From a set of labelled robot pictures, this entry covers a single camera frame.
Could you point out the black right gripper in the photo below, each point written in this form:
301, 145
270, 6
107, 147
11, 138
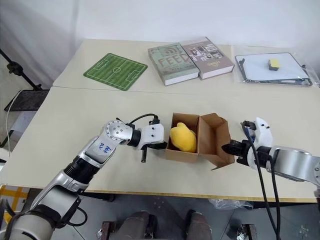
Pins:
241, 151

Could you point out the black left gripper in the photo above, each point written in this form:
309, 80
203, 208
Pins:
148, 147

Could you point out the brown cardboard box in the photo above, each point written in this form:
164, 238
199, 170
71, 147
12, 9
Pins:
212, 140

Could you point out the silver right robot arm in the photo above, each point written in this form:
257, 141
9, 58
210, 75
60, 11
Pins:
292, 160

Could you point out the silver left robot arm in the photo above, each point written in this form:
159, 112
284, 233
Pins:
100, 152

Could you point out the yellow plush item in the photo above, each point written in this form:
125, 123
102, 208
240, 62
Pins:
182, 138

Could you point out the crumpled clear plastic wrap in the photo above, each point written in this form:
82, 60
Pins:
230, 203

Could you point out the dark rounded shape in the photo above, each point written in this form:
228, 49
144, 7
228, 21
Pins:
136, 226
198, 225

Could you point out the black framed whiteboard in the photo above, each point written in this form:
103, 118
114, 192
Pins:
255, 67

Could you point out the green soccer field mat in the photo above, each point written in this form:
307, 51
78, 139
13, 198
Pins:
115, 70

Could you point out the brown collage cover book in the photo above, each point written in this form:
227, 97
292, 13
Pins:
210, 57

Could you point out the green FEED book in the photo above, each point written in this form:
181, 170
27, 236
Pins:
172, 60

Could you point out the yellow black board eraser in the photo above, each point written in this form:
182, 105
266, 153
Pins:
273, 64

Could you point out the clear plastic bag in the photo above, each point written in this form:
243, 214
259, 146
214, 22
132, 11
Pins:
315, 75

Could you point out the black square platform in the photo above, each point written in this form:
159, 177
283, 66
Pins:
25, 100

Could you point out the black tripod stand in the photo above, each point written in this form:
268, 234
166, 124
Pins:
25, 76

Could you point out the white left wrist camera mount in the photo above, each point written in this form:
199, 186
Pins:
152, 132

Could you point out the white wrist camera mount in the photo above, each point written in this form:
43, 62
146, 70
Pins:
262, 132
152, 132

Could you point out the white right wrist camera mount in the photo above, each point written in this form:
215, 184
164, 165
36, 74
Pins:
262, 132

